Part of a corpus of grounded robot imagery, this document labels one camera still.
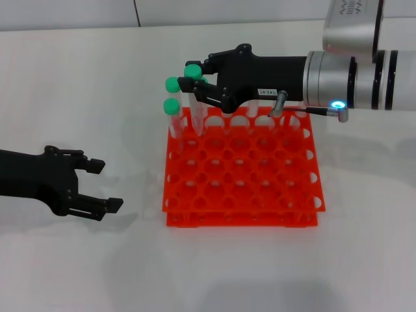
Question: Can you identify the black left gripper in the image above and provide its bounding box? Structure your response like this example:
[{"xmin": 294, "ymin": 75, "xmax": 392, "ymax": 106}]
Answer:
[{"xmin": 0, "ymin": 145, "xmax": 125, "ymax": 223}]

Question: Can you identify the orange plastic test tube rack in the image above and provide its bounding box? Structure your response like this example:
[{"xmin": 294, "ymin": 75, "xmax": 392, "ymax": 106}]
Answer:
[{"xmin": 161, "ymin": 106, "xmax": 326, "ymax": 229}]

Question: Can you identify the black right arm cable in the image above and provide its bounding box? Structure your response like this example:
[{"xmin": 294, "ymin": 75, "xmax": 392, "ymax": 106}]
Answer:
[{"xmin": 268, "ymin": 90, "xmax": 351, "ymax": 124}]

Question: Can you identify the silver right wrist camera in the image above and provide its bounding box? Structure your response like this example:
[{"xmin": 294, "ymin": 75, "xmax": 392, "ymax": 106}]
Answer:
[{"xmin": 321, "ymin": 0, "xmax": 387, "ymax": 63}]

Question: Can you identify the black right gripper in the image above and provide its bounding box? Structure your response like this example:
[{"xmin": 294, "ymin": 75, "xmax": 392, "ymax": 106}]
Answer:
[{"xmin": 177, "ymin": 44, "xmax": 309, "ymax": 114}]

